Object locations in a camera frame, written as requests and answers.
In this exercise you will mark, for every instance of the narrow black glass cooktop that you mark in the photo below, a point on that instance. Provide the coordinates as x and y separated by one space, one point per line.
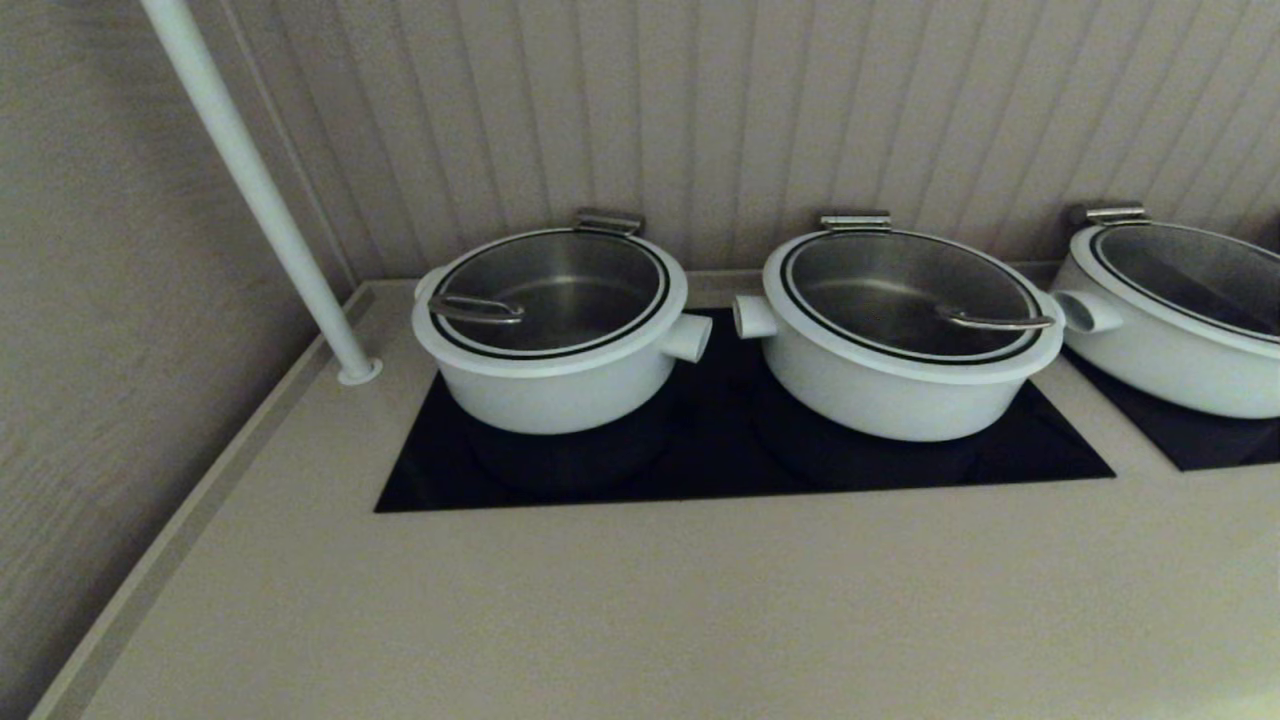
1200 445

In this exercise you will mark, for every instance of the white metal pole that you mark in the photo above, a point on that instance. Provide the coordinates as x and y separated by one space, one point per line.
250 170

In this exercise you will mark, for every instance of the white round pot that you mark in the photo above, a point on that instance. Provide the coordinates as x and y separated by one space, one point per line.
880 405
1180 375
560 400

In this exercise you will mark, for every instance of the wide black glass cooktop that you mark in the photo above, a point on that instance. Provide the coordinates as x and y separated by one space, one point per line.
700 470

